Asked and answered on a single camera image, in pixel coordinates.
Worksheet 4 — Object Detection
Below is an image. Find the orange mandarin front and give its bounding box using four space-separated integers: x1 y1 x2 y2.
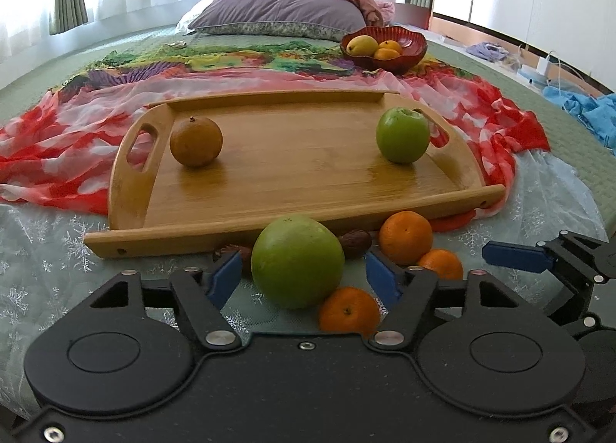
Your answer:
318 287 381 337

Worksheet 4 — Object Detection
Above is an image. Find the dried red date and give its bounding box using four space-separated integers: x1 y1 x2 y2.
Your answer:
213 244 253 279
338 229 373 259

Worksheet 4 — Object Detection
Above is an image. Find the blue cloth at bedside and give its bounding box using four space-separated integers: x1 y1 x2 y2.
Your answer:
543 86 616 154

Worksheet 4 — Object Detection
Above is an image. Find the orange mandarin small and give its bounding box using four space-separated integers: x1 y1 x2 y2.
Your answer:
418 249 464 280

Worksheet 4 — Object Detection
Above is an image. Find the green colourful patterned cloth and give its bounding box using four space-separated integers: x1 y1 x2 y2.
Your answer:
57 36 464 92

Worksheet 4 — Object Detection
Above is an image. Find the large green pomelo fruit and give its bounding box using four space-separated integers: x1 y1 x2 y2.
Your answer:
251 216 345 309

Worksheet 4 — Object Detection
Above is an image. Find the green quilted bedspread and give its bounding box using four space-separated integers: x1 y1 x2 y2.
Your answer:
1 27 615 233

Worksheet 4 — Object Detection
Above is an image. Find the white pillow behind purple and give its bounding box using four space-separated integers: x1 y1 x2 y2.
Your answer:
174 0 224 35

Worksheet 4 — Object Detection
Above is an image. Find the bamboo serving tray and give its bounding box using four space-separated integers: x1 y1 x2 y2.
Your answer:
85 91 506 258

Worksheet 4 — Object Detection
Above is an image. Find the orange in bowl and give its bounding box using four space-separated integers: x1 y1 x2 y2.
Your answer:
379 40 403 54
373 49 401 61

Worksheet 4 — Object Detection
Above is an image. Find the green apple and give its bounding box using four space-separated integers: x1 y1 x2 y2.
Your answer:
376 107 430 164

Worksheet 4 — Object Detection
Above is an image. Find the lilac cloth on floor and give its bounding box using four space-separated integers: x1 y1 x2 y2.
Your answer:
466 41 511 62

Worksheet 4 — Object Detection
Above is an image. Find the brownish orange fruit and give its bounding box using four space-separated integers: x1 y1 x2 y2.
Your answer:
169 116 223 168

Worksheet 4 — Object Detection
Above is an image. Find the white charger with cable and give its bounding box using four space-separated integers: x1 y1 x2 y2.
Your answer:
515 50 586 91

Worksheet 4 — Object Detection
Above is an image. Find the red white floral scarf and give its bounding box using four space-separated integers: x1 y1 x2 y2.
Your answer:
1 59 550 215

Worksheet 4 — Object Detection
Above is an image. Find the orange in bowl front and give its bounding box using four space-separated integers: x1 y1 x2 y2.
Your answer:
373 49 401 61

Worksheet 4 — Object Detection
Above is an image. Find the red glass fruit bowl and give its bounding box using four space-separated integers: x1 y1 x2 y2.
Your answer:
340 26 428 74

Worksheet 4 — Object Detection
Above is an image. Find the orange in bowl back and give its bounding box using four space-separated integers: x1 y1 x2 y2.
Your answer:
379 40 403 54

